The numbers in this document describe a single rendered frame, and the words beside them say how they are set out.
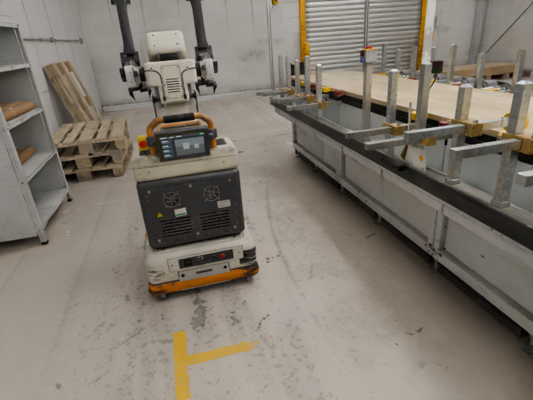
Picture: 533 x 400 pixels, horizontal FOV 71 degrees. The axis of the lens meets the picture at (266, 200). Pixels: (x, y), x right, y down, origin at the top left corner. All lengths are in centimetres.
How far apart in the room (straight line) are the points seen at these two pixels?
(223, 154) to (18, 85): 234
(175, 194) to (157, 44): 84
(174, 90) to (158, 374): 144
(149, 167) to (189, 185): 22
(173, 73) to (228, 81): 713
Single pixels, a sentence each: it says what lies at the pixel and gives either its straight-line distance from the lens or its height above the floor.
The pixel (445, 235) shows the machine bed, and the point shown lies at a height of 26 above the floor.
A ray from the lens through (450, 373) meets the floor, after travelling 186.
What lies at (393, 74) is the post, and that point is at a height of 111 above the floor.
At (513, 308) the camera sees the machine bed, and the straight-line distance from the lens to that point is 202.
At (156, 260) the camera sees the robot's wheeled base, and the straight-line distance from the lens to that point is 211.
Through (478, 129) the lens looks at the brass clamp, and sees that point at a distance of 164.
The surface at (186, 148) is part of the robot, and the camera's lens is 190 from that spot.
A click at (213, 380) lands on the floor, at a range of 178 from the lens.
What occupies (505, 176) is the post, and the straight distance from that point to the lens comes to 154.
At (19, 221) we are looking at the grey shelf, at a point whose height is 22.
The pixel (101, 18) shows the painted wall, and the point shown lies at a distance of 926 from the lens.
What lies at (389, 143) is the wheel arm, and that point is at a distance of 177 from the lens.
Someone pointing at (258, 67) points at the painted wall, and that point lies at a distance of 944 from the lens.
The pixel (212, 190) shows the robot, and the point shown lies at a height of 58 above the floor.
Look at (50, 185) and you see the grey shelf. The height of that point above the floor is 18.
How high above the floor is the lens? 133
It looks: 24 degrees down
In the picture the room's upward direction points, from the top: 4 degrees counter-clockwise
